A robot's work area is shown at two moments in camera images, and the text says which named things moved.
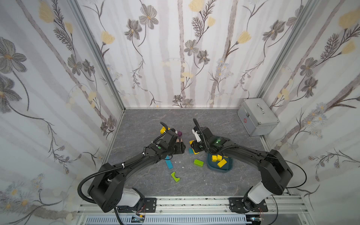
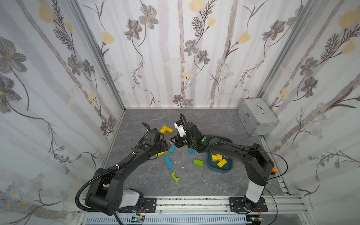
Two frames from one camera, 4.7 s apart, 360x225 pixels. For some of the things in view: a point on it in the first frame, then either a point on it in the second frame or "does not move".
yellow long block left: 221,162 does not move
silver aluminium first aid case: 257,118 does not move
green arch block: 176,179 does not move
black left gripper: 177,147 → 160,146
